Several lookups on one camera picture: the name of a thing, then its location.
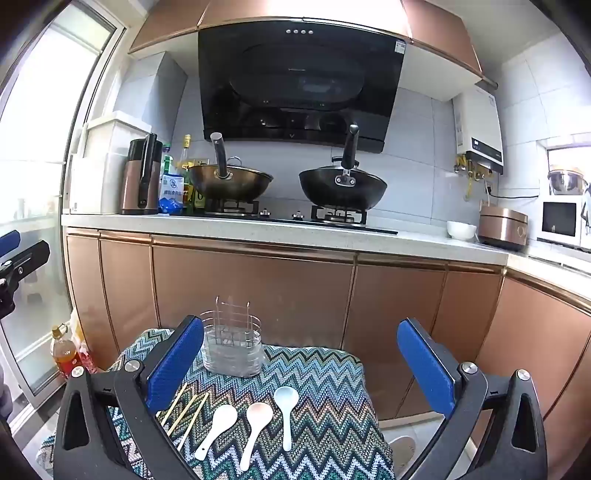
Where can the black range hood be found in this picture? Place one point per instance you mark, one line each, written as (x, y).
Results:
(300, 83)

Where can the white water heater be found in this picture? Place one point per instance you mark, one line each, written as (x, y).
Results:
(480, 124)

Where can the red packet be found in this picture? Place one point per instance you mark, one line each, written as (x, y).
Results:
(87, 360)

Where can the steel mixing bowl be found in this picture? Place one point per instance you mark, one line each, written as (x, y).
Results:
(565, 182)

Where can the amber drink bottle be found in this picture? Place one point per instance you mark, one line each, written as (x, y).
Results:
(64, 357)

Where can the white bowl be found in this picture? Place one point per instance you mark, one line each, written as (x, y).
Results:
(461, 230)

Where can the water heater pipes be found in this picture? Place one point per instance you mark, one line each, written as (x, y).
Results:
(471, 173)

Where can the copper rice cooker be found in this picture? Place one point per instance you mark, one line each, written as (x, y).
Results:
(501, 228)

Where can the beige slipper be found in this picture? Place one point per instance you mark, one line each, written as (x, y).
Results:
(401, 452)

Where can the brown wok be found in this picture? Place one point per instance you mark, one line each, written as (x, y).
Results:
(231, 182)

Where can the copper lower cabinets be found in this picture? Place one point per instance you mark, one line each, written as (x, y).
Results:
(277, 286)

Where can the white spoon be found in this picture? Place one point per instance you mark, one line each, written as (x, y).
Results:
(258, 413)
(285, 399)
(221, 420)

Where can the blue and white salt bag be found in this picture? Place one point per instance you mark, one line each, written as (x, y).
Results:
(171, 194)

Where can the clear utensil holder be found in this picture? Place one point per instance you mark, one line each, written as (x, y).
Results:
(231, 355)

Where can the white microwave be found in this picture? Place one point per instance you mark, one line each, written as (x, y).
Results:
(558, 221)

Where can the black wok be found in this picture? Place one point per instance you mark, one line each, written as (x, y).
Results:
(341, 189)

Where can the brown and black kettle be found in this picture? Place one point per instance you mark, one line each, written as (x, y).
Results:
(134, 184)

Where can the sliding glass door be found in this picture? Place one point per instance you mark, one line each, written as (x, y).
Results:
(37, 138)

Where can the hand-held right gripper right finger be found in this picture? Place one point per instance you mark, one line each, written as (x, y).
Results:
(427, 369)

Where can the zigzag patterned cloth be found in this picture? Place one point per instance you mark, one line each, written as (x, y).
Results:
(323, 406)

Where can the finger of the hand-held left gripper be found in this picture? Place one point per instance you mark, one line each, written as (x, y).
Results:
(9, 241)
(27, 261)

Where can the black gas stove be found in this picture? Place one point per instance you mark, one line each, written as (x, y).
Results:
(277, 218)

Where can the yellow oil bottle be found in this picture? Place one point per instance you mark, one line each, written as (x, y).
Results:
(187, 152)

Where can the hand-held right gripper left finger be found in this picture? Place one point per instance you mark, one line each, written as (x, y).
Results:
(175, 364)

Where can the wooden chopstick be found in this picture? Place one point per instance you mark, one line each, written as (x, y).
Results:
(184, 414)
(193, 422)
(167, 414)

